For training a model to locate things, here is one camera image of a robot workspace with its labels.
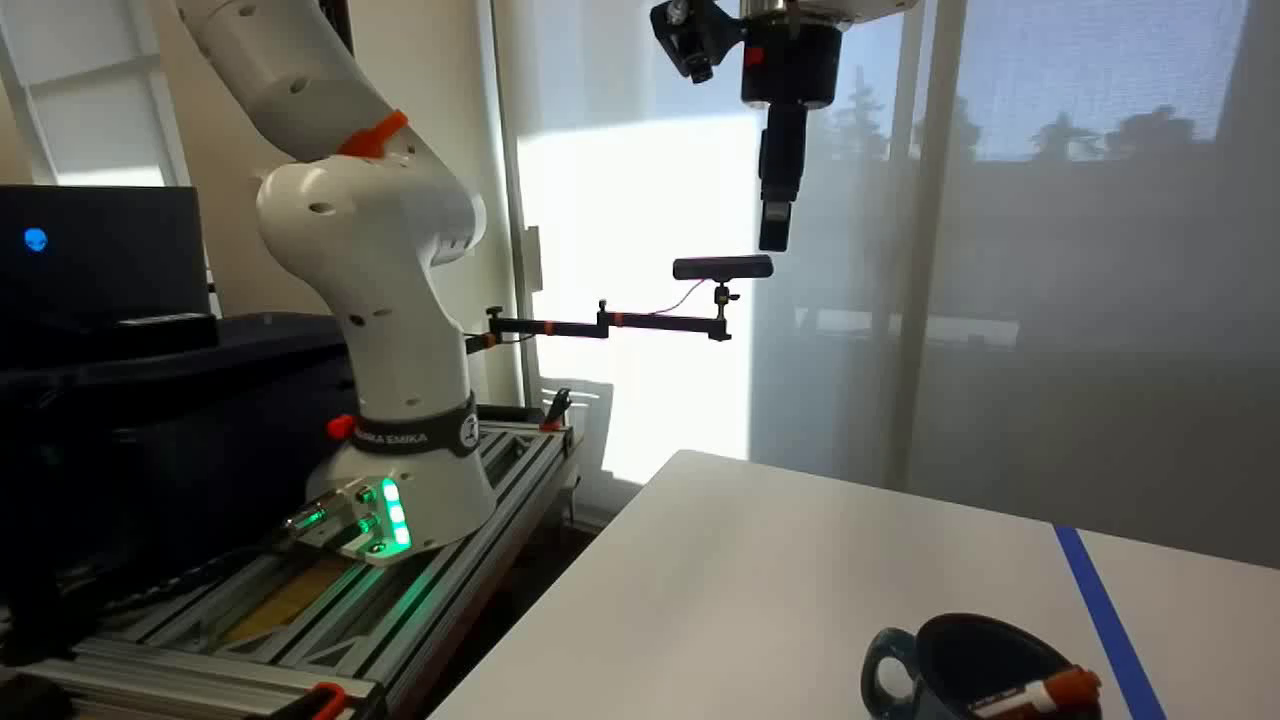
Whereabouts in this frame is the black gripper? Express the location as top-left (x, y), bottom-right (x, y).
top-left (736, 15), bottom-right (849, 258)

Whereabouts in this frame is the dark teal enamel mug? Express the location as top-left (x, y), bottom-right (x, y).
top-left (854, 607), bottom-right (1113, 720)

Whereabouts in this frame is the marker with orange cap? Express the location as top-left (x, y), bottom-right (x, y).
top-left (968, 663), bottom-right (1108, 720)

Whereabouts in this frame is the translucent window roller blind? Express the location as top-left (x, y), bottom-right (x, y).
top-left (503, 0), bottom-right (1280, 572)

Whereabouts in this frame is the long blue tape strip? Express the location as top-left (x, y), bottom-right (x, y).
top-left (1049, 520), bottom-right (1172, 720)

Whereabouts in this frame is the black equipment desk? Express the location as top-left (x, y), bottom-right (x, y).
top-left (0, 313), bottom-right (367, 656)

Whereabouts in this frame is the black computer monitor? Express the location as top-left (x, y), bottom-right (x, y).
top-left (0, 183), bottom-right (221, 333)

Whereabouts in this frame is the black bar stereo camera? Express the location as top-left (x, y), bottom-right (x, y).
top-left (666, 253), bottom-right (775, 284)

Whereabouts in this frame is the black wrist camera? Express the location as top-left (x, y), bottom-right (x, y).
top-left (647, 0), bottom-right (743, 90)

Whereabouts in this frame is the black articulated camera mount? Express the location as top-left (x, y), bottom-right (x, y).
top-left (464, 282), bottom-right (740, 355)

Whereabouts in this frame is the aluminium extrusion robot base frame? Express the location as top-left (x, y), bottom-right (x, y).
top-left (0, 387), bottom-right (579, 720)

